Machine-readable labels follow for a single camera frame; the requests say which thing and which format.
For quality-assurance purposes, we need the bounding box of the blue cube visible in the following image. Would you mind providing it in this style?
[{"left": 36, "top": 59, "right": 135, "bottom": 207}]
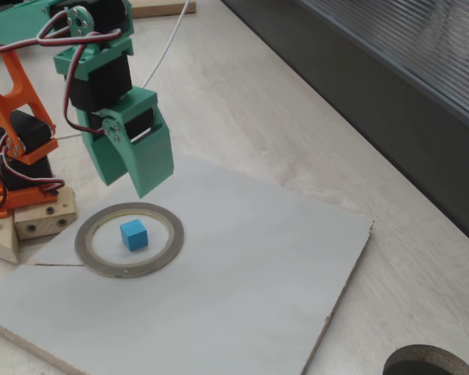
[{"left": 120, "top": 218, "right": 149, "bottom": 252}]

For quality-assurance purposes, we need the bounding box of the ribbed desk partition screen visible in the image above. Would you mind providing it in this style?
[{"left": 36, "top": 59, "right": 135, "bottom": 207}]
[{"left": 222, "top": 0, "right": 469, "bottom": 251}]

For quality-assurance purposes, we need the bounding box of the long wooden plank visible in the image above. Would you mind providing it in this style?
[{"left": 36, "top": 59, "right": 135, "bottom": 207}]
[{"left": 131, "top": 0, "right": 197, "bottom": 20}]

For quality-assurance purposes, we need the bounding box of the red white black servo cable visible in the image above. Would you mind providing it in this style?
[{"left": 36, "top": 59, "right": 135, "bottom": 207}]
[
  {"left": 0, "top": 154, "right": 67, "bottom": 196},
  {"left": 0, "top": 9, "right": 123, "bottom": 137}
]

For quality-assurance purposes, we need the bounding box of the white laminated board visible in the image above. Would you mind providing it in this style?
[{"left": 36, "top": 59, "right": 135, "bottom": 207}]
[{"left": 0, "top": 151, "right": 375, "bottom": 375}]

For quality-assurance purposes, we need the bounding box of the wooden block with screw holes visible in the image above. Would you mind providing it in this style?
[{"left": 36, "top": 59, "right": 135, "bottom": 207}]
[{"left": 13, "top": 186, "right": 79, "bottom": 241}]

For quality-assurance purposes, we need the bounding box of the grey ring of tape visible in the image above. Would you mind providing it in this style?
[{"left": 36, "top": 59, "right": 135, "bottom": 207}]
[{"left": 74, "top": 202, "right": 185, "bottom": 280}]

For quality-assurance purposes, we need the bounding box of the white USB cable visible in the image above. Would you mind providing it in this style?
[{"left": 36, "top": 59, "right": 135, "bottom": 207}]
[{"left": 56, "top": 0, "right": 192, "bottom": 141}]

